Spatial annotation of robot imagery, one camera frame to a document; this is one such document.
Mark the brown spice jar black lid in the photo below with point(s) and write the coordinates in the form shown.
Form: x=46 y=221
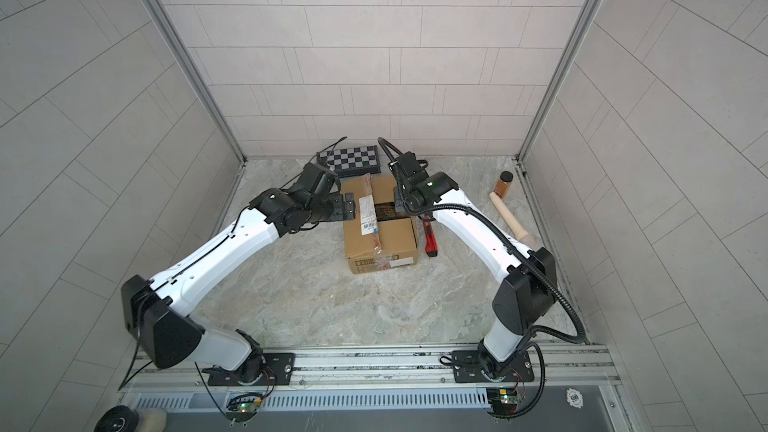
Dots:
x=504 y=181

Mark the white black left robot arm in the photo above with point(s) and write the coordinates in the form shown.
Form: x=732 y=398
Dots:
x=157 y=311

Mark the right green circuit board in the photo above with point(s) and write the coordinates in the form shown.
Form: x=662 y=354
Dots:
x=503 y=402

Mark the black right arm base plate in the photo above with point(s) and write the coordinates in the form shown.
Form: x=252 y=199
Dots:
x=473 y=366

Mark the left green circuit board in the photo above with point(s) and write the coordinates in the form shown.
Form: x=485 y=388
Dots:
x=248 y=403

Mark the red utility knife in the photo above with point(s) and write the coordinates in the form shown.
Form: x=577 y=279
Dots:
x=431 y=247

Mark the brown cardboard express box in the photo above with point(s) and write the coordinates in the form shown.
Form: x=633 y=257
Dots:
x=379 y=237

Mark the black white chessboard case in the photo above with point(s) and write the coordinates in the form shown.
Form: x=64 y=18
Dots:
x=351 y=162

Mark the white round sticker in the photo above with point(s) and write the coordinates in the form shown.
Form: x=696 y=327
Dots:
x=575 y=398

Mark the green circuit board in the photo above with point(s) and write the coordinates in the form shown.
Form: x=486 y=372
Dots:
x=503 y=402
x=248 y=403

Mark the aluminium mounting rail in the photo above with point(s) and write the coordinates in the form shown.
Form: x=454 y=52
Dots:
x=389 y=367

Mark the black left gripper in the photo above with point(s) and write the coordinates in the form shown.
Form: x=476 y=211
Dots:
x=340 y=214

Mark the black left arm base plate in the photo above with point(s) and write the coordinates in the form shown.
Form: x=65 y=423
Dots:
x=269 y=369

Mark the wooden rolling pin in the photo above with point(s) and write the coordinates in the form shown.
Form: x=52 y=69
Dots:
x=520 y=233

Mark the black wheel roller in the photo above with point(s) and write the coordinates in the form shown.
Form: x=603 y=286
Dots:
x=119 y=418

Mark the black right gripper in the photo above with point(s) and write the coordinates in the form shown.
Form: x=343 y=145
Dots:
x=397 y=199

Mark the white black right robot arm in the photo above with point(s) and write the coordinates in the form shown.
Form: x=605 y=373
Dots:
x=527 y=279

